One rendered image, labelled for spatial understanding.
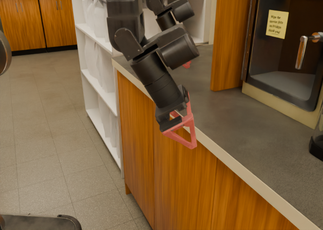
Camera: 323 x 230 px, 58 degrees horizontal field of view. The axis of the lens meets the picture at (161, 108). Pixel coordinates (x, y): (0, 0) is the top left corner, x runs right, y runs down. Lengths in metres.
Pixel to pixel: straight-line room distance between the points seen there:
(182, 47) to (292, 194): 0.38
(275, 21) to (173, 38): 0.50
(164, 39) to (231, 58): 0.62
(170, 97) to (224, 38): 0.56
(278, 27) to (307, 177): 0.46
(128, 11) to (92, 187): 1.73
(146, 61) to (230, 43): 0.61
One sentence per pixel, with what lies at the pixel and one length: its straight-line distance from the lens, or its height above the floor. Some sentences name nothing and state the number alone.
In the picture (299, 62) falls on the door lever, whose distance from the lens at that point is 0.87.
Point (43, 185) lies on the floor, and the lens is 2.26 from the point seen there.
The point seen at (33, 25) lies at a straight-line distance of 5.56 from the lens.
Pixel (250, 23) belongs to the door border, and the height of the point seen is 1.20.
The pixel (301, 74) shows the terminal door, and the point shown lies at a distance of 0.94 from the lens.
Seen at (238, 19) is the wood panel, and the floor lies 1.20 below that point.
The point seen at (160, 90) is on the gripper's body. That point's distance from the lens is 0.57.
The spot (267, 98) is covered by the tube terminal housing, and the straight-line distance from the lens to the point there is 1.06.
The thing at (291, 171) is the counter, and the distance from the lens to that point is 0.76.
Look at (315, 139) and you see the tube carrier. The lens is 0.83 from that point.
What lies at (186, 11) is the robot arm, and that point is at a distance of 1.03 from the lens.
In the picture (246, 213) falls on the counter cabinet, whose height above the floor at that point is 0.78.
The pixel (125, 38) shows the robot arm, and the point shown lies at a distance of 0.53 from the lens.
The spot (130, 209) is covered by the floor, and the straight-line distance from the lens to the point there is 1.95.
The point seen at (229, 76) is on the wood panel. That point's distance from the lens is 1.16.
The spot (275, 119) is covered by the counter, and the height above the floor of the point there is 0.94.
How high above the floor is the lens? 1.37
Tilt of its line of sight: 26 degrees down
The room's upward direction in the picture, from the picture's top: straight up
